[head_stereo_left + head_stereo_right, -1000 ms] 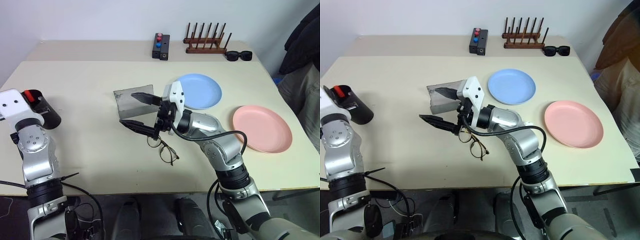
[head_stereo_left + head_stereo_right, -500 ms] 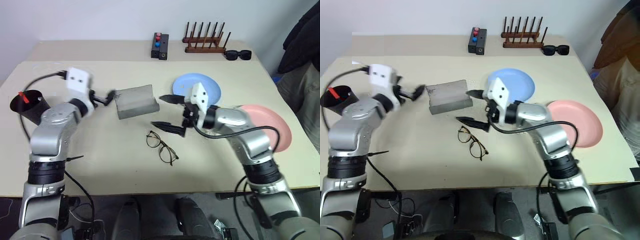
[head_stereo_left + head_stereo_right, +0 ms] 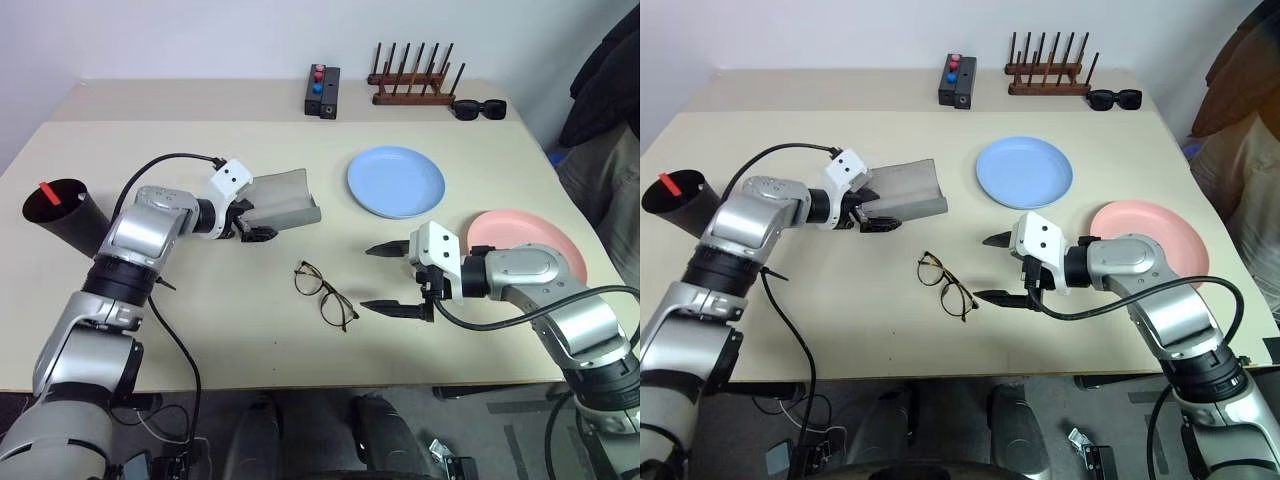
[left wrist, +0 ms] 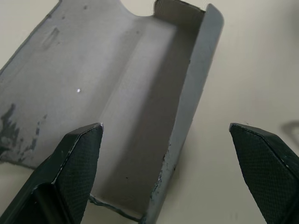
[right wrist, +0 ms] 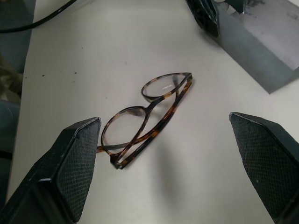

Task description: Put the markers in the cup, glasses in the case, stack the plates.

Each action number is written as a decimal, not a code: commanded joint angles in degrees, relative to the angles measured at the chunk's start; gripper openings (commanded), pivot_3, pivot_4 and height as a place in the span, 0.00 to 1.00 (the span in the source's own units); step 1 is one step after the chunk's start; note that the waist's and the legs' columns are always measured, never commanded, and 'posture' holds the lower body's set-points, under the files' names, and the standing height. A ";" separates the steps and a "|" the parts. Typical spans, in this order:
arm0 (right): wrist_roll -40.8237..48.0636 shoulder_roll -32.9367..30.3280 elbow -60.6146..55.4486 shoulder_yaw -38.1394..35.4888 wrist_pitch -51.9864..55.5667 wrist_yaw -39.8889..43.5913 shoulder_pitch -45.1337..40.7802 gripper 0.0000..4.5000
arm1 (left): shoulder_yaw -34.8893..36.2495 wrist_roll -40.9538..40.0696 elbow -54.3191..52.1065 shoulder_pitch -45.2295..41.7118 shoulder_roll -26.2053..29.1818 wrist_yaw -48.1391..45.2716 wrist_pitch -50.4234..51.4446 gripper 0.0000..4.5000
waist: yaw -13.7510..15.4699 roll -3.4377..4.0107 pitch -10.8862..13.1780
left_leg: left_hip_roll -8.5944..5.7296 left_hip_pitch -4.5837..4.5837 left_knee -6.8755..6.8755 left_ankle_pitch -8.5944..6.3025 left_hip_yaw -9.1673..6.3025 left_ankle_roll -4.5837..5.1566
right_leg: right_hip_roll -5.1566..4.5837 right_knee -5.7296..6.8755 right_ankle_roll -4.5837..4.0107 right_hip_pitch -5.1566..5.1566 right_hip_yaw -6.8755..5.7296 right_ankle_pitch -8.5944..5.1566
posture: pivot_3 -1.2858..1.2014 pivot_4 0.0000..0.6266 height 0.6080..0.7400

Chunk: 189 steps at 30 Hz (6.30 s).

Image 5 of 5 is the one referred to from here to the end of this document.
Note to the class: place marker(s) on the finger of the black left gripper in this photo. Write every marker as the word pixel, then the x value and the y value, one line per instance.
pixel 206 16

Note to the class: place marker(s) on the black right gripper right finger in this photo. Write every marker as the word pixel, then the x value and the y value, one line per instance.
pixel 268 158

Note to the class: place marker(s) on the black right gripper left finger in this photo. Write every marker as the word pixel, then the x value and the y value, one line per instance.
pixel 58 168

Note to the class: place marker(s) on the tortoiseshell eyeglasses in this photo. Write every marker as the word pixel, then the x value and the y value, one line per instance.
pixel 188 79

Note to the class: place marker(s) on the grey metal plate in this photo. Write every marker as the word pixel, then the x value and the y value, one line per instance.
pixel 261 58

